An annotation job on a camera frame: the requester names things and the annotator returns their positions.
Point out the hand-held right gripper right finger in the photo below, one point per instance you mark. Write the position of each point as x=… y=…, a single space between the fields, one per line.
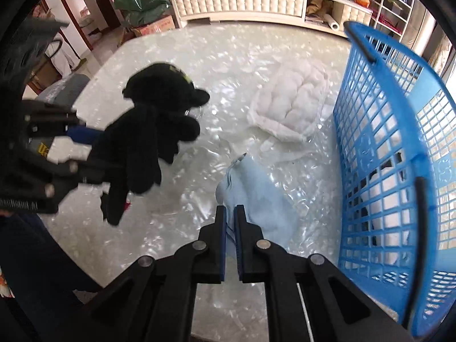
x=239 y=242

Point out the blue plastic basket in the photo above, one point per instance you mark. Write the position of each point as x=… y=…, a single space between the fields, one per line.
x=392 y=74

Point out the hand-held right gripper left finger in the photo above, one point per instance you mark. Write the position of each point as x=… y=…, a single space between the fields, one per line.
x=222 y=242

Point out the green plastic bag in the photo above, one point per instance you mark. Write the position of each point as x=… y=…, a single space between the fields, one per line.
x=142 y=3

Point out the person's left forearm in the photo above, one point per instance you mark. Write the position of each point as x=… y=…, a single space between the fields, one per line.
x=32 y=256

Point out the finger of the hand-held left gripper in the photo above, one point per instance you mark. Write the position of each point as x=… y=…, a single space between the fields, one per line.
x=80 y=134
x=92 y=172

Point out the cardboard box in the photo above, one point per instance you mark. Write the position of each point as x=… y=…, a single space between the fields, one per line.
x=156 y=26

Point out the white towel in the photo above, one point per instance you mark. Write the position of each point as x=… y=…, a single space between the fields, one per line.
x=386 y=192

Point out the standing air conditioner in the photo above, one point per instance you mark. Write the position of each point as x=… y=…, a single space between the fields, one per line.
x=420 y=28

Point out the cream tufted TV cabinet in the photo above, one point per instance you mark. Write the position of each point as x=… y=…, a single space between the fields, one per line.
x=249 y=1

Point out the black fuzzy garment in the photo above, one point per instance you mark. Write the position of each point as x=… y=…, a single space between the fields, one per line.
x=149 y=131

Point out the light blue cloth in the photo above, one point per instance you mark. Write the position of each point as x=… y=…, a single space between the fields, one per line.
x=256 y=199

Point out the white knitted garment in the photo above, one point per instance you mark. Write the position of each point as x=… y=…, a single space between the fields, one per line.
x=292 y=99

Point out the white paper roll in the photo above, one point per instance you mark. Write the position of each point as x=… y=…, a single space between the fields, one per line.
x=331 y=22

